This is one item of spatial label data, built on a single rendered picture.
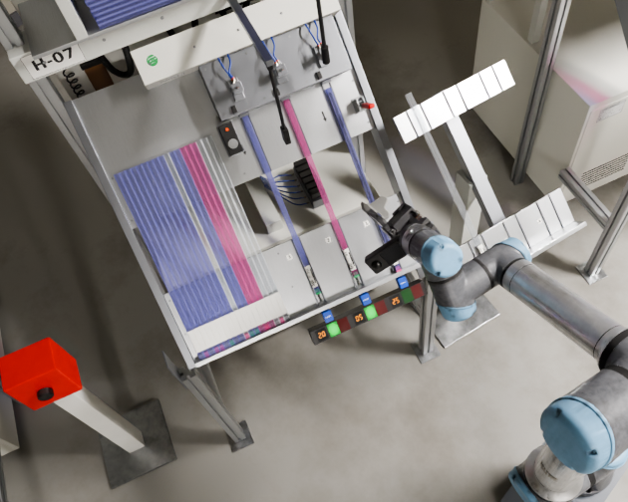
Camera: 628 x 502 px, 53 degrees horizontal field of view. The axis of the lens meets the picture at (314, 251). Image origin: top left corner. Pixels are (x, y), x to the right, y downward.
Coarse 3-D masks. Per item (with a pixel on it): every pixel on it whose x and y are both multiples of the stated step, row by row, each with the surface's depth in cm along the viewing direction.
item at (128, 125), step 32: (96, 96) 147; (128, 96) 148; (160, 96) 150; (192, 96) 151; (320, 96) 157; (352, 96) 158; (96, 128) 148; (128, 128) 149; (160, 128) 151; (192, 128) 152; (256, 128) 155; (288, 128) 156; (320, 128) 158; (352, 128) 159; (128, 160) 150; (224, 160) 154; (256, 160) 156; (288, 160) 157
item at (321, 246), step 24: (360, 216) 163; (288, 240) 160; (312, 240) 161; (336, 240) 162; (360, 240) 164; (288, 264) 161; (312, 264) 162; (336, 264) 163; (360, 264) 165; (408, 264) 167; (288, 288) 162; (312, 288) 163; (336, 288) 164; (288, 312) 163
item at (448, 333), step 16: (464, 176) 169; (464, 192) 172; (480, 208) 181; (464, 224) 183; (464, 240) 191; (480, 304) 236; (464, 320) 233; (480, 320) 232; (448, 336) 230; (464, 336) 230
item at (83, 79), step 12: (12, 0) 135; (24, 0) 136; (252, 0) 159; (216, 12) 157; (228, 12) 159; (156, 36) 156; (168, 36) 157; (132, 48) 155; (120, 60) 157; (60, 72) 153; (72, 72) 154; (84, 72) 155; (108, 72) 158; (72, 84) 156; (84, 84) 158; (72, 96) 159
